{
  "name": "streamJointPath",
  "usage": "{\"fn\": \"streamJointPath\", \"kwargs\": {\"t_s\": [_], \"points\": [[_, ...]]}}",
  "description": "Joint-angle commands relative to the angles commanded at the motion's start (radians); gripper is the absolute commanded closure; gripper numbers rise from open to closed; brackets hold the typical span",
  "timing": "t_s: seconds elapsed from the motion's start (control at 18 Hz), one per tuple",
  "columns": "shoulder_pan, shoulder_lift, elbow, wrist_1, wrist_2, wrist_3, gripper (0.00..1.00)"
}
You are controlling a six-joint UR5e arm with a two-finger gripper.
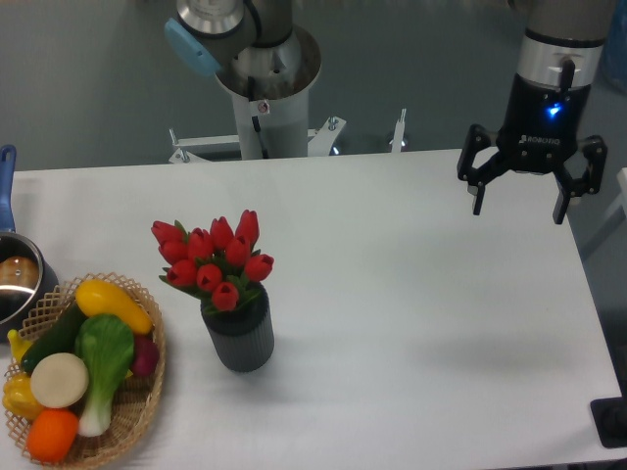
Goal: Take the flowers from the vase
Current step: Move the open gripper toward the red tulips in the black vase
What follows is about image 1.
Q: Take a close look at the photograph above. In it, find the blue handled saucepan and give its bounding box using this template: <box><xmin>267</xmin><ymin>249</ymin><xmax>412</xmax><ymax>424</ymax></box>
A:
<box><xmin>1</xmin><ymin>145</ymin><xmax>58</xmax><ymax>343</ymax></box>

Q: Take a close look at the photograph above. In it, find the white chair frame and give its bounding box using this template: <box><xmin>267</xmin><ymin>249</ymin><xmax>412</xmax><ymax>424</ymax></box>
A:
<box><xmin>579</xmin><ymin>167</ymin><xmax>626</xmax><ymax>261</ymax></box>

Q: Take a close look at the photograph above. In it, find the dark red radish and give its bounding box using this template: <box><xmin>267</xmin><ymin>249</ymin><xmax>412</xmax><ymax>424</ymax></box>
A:
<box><xmin>129</xmin><ymin>336</ymin><xmax>160</xmax><ymax>377</ymax></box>

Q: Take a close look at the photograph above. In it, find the white metal mounting frame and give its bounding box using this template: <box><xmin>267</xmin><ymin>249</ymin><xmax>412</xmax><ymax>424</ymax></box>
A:
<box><xmin>168</xmin><ymin>108</ymin><xmax>409</xmax><ymax>164</ymax></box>

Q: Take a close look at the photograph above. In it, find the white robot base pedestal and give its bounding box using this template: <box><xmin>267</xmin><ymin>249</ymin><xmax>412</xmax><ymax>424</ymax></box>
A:
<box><xmin>217</xmin><ymin>25</ymin><xmax>321</xmax><ymax>161</ymax></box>

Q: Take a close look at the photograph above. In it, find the dark grey ribbed vase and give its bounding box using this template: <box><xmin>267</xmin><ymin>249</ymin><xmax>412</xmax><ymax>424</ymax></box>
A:
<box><xmin>201</xmin><ymin>283</ymin><xmax>274</xmax><ymax>373</ymax></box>

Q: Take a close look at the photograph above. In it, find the black device at table edge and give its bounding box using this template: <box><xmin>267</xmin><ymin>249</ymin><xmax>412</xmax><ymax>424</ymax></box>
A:
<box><xmin>590</xmin><ymin>398</ymin><xmax>626</xmax><ymax>448</ymax></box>

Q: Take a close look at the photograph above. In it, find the green cucumber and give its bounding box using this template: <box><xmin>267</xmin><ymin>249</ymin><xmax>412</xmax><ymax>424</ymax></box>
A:
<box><xmin>21</xmin><ymin>303</ymin><xmax>87</xmax><ymax>375</ymax></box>

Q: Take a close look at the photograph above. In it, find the red tulip bouquet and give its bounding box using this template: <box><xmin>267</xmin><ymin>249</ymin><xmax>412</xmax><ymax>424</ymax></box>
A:
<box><xmin>151</xmin><ymin>210</ymin><xmax>274</xmax><ymax>315</ymax></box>

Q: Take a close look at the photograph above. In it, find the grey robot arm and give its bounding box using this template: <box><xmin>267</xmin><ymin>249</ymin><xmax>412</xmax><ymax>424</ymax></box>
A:
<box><xmin>164</xmin><ymin>1</ymin><xmax>616</xmax><ymax>223</ymax></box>

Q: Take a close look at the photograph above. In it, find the green bok choy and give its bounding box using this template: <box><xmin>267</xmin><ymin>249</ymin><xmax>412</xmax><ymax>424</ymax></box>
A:
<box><xmin>74</xmin><ymin>313</ymin><xmax>134</xmax><ymax>438</ymax></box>

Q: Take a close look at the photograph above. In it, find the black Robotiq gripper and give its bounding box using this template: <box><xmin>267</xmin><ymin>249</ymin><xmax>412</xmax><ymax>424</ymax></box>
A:
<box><xmin>456</xmin><ymin>71</ymin><xmax>609</xmax><ymax>225</ymax></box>

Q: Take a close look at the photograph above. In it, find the yellow squash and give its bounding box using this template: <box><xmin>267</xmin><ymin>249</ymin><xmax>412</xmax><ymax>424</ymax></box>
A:
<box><xmin>74</xmin><ymin>279</ymin><xmax>153</xmax><ymax>335</ymax></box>

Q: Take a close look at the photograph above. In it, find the round cream white vegetable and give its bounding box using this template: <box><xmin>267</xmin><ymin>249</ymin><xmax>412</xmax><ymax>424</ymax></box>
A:
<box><xmin>30</xmin><ymin>352</ymin><xmax>89</xmax><ymax>408</ymax></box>

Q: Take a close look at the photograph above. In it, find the yellow bell pepper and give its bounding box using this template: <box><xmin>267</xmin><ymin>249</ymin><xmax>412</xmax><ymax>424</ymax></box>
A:
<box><xmin>2</xmin><ymin>372</ymin><xmax>44</xmax><ymax>421</ymax></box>

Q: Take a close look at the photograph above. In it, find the orange fruit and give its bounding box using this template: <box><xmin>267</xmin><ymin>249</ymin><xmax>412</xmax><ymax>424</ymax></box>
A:
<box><xmin>26</xmin><ymin>408</ymin><xmax>78</xmax><ymax>463</ymax></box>

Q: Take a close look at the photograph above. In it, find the blue plastic bag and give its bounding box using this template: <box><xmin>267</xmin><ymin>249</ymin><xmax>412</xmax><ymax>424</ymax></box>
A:
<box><xmin>601</xmin><ymin>0</ymin><xmax>626</xmax><ymax>94</ymax></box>

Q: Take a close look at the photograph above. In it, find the yellow banana tip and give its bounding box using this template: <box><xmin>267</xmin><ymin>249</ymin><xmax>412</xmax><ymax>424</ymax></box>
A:
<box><xmin>7</xmin><ymin>329</ymin><xmax>32</xmax><ymax>363</ymax></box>

